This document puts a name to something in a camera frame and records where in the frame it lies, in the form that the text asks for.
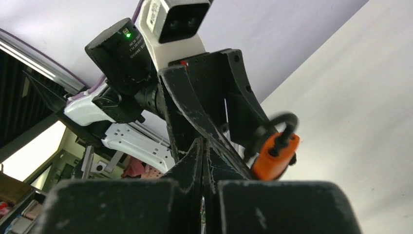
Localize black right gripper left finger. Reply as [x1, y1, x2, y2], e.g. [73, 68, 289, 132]
[34, 138, 204, 234]

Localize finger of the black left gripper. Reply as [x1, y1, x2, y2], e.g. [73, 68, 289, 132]
[158, 65, 254, 180]
[223, 49, 269, 146]

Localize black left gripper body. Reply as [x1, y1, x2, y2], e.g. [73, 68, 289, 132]
[142, 49, 242, 162]

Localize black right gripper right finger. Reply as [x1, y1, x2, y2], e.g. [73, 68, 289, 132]
[203, 140, 364, 234]

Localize orange padlock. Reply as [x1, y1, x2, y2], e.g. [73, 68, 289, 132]
[243, 112, 300, 180]

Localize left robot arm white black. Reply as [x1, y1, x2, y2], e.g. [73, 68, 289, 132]
[59, 18, 290, 181]

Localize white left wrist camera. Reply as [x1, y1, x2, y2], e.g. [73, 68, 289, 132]
[137, 0, 211, 71]

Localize aluminium frame rails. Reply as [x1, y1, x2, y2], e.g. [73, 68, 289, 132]
[0, 29, 84, 94]

